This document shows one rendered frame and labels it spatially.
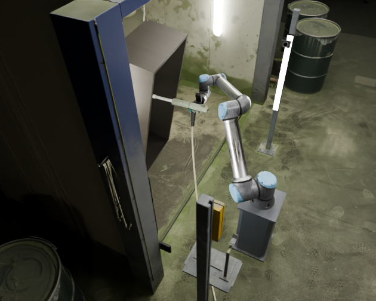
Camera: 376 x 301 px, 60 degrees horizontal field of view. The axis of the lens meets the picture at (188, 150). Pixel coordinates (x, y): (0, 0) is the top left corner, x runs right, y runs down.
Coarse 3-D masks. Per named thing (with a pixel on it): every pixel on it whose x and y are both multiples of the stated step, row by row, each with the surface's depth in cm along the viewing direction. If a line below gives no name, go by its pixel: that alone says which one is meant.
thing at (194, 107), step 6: (156, 96) 270; (174, 102) 264; (180, 102) 263; (186, 102) 263; (186, 108) 264; (192, 108) 261; (198, 108) 259; (204, 108) 258; (192, 114) 266; (192, 120) 270; (192, 126) 274
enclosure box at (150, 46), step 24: (144, 24) 246; (144, 48) 225; (168, 48) 230; (144, 72) 211; (168, 72) 279; (144, 96) 225; (168, 96) 297; (144, 120) 242; (168, 120) 318; (144, 144) 260
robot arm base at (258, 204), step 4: (252, 200) 254; (256, 200) 249; (260, 200) 247; (264, 200) 245; (268, 200) 246; (272, 200) 249; (252, 204) 254; (256, 204) 250; (260, 204) 248; (264, 204) 248; (268, 204) 249; (272, 204) 250; (260, 208) 250; (264, 208) 249; (268, 208) 250
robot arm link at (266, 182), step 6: (258, 174) 240; (264, 174) 240; (270, 174) 241; (258, 180) 236; (264, 180) 236; (270, 180) 236; (276, 180) 238; (258, 186) 236; (264, 186) 234; (270, 186) 234; (258, 192) 236; (264, 192) 237; (270, 192) 239; (264, 198) 244; (270, 198) 245
